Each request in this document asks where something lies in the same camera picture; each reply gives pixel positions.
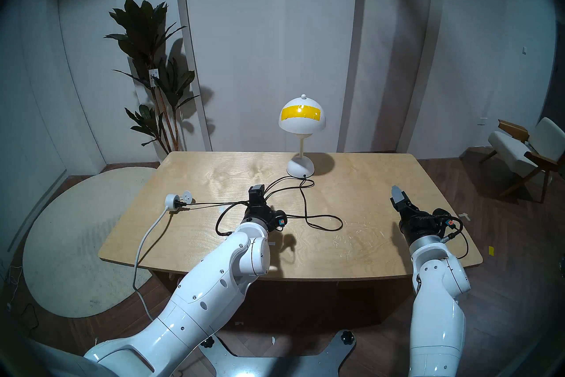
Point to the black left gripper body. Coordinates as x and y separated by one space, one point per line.
265 213

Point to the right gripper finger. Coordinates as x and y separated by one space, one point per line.
398 197

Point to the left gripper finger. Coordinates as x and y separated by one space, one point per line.
256 194

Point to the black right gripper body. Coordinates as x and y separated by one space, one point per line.
423 223

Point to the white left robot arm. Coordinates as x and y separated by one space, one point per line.
212 287

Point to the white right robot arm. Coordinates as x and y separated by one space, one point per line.
437 314

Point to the white lamp with yellow band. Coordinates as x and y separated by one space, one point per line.
302 126

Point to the white floor tape piece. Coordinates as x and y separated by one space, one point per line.
464 216

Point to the white round power socket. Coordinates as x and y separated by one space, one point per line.
171 201

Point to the wooden armchair with white cushions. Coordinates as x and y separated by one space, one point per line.
507 146

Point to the black base knob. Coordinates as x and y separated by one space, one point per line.
207 341
347 337

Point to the white outlet behind plant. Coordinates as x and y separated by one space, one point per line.
153 77

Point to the round beige rug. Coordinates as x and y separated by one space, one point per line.
75 239

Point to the tall green leafy plant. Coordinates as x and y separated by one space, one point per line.
141 27

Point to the grey metal robot base plate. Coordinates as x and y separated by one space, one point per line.
273 369

